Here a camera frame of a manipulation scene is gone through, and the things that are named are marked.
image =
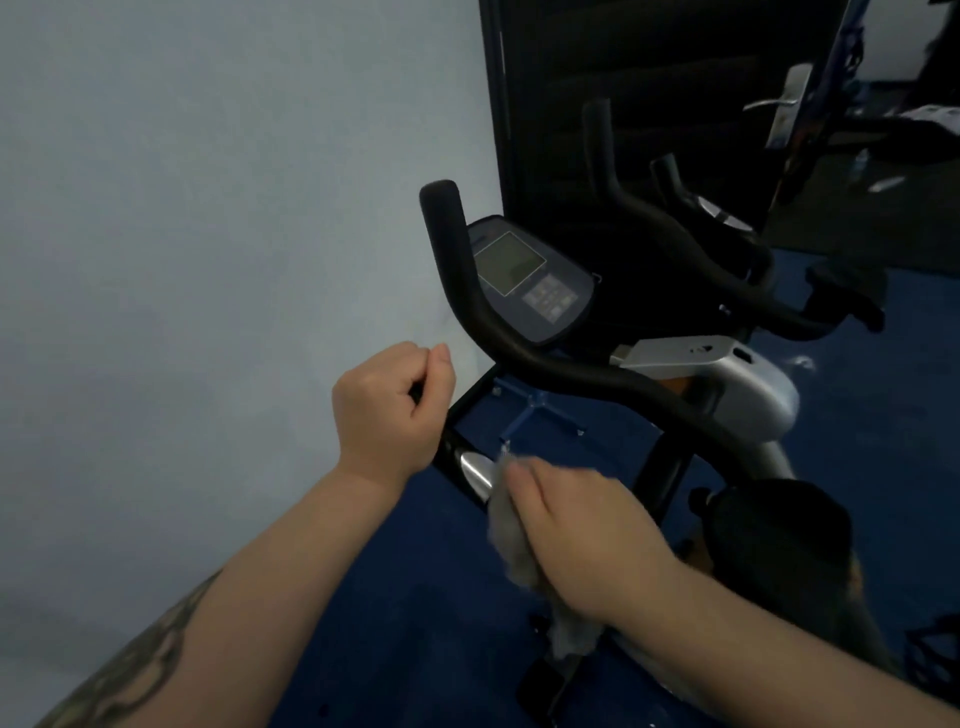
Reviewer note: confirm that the grey cleaning cloth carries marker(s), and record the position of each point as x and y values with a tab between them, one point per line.
510	547

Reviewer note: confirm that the person's right hand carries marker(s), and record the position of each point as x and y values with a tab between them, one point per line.
592	547

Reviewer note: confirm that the person's right forearm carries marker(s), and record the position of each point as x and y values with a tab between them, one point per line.
757	660

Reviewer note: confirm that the person's left forearm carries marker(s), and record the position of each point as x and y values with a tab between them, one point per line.
247	607

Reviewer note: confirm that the black framed wall mirror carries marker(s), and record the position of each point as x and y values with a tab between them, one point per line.
660	67

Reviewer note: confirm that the exercise bike console display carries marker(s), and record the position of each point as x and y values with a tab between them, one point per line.
525	277

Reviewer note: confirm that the black bike saddle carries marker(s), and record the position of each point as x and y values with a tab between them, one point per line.
780	540

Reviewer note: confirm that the person's left thumb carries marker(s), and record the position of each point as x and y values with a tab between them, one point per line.
439	375

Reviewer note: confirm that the person's left hand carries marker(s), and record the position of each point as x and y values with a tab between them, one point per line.
379	420

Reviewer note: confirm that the door with colourful poster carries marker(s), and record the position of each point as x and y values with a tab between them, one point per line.
814	112

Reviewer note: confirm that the black and silver exercise bike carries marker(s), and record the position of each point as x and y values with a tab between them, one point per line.
465	300

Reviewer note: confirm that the person's right fingers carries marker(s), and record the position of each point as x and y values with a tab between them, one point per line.
529	476

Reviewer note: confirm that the blue cross-shaped floor stand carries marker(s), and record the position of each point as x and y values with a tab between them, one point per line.
536	409

